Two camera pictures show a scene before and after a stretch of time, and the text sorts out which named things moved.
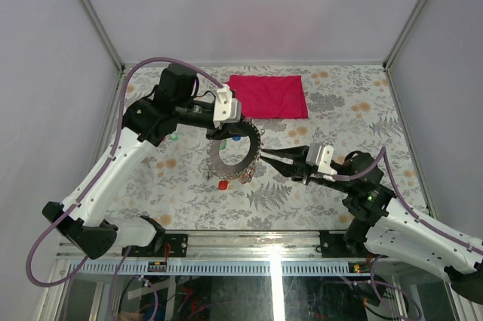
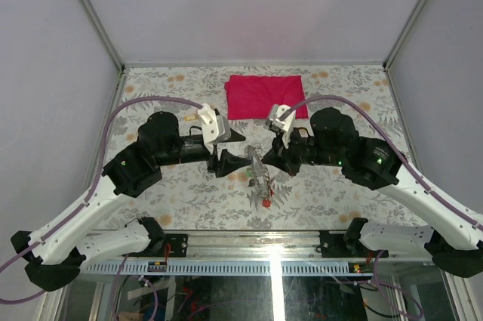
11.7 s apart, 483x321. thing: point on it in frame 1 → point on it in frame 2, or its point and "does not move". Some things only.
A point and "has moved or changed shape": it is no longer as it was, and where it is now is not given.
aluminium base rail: x=296 y=245 does not move
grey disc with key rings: x=229 y=171 has moved or changed shape
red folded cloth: x=270 y=97 does not move
